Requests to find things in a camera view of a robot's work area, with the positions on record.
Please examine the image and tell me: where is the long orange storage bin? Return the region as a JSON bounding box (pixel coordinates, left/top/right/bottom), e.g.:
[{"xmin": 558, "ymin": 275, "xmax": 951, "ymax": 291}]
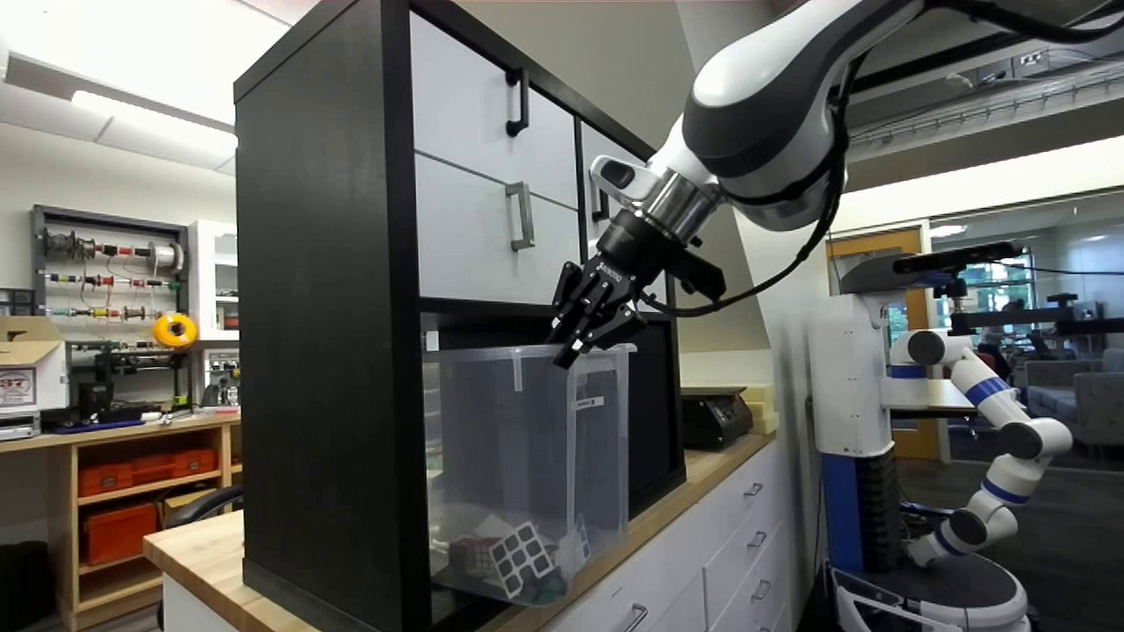
[{"xmin": 79, "ymin": 445, "xmax": 225, "ymax": 503}]

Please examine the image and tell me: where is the dark puzzle cube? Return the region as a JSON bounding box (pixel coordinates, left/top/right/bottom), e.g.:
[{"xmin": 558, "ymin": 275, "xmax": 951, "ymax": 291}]
[{"xmin": 447, "ymin": 535, "xmax": 504, "ymax": 590}]

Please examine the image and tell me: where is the clear storage box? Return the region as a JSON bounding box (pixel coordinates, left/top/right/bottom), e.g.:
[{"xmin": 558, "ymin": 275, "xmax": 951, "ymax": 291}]
[{"xmin": 421, "ymin": 337, "xmax": 635, "ymax": 615}]

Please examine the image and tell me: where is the white stickered puzzle cube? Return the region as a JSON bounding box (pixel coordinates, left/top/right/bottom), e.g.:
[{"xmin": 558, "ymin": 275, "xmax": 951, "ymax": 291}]
[{"xmin": 482, "ymin": 515, "xmax": 564, "ymax": 598}]

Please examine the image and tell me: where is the black shelf cabinet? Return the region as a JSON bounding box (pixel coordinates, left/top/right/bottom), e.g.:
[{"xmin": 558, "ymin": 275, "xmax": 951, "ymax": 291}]
[{"xmin": 229, "ymin": 0, "xmax": 689, "ymax": 632}]

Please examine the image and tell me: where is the short orange storage bin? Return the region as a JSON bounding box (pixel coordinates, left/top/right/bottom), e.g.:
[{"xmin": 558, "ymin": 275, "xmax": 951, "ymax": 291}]
[{"xmin": 79, "ymin": 498, "xmax": 167, "ymax": 568}]

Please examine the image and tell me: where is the black bench machine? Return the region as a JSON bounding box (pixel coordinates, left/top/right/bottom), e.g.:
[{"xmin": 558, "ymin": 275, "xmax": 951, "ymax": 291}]
[{"xmin": 63, "ymin": 337, "xmax": 183, "ymax": 432}]

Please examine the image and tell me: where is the yellow tape roll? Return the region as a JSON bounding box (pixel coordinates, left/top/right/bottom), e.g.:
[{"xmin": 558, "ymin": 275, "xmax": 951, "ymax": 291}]
[{"xmin": 148, "ymin": 308, "xmax": 203, "ymax": 358}]

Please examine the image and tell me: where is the white shelf drawer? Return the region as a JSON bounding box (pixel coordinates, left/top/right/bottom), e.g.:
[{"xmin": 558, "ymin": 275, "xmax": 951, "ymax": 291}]
[
  {"xmin": 410, "ymin": 150, "xmax": 588, "ymax": 308},
  {"xmin": 408, "ymin": 12, "xmax": 588, "ymax": 215}
]

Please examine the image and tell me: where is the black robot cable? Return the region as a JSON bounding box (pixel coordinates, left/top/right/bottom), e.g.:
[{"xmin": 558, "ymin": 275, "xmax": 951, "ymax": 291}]
[{"xmin": 635, "ymin": 68, "xmax": 856, "ymax": 323}]

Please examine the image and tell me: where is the white base cabinet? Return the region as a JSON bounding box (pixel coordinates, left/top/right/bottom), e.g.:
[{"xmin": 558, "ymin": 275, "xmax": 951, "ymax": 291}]
[{"xmin": 155, "ymin": 434, "xmax": 813, "ymax": 632}]

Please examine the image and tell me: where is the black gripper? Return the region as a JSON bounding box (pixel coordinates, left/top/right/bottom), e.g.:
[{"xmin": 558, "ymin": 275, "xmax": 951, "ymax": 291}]
[{"xmin": 546, "ymin": 206, "xmax": 732, "ymax": 372}]

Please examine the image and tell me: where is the black device on counter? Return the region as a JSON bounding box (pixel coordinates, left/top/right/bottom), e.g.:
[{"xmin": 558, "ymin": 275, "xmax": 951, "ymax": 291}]
[{"xmin": 674, "ymin": 384, "xmax": 756, "ymax": 457}]

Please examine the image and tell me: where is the wooden workbench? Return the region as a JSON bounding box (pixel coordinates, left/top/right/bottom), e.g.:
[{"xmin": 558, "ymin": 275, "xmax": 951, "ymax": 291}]
[{"xmin": 0, "ymin": 405, "xmax": 246, "ymax": 632}]

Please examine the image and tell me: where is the white wooden-edged table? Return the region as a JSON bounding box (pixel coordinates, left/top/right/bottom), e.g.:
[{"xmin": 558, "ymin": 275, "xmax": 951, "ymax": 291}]
[{"xmin": 140, "ymin": 417, "xmax": 784, "ymax": 632}]

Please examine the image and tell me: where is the white and blue mobile robot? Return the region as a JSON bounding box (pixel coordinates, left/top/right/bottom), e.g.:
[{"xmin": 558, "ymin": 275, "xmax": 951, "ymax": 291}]
[{"xmin": 805, "ymin": 239, "xmax": 1078, "ymax": 632}]

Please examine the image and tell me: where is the white box device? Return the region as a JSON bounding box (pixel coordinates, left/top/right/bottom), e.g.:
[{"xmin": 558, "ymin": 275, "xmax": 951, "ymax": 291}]
[{"xmin": 0, "ymin": 337, "xmax": 73, "ymax": 445}]

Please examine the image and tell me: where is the grey tool wall panel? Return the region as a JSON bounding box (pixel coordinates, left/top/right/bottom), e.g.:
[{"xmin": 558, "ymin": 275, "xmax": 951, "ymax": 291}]
[{"xmin": 30, "ymin": 200, "xmax": 197, "ymax": 345}]

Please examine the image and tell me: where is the brown cardboard box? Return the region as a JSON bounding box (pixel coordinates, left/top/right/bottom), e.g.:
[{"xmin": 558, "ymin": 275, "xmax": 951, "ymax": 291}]
[{"xmin": 0, "ymin": 314, "xmax": 71, "ymax": 372}]

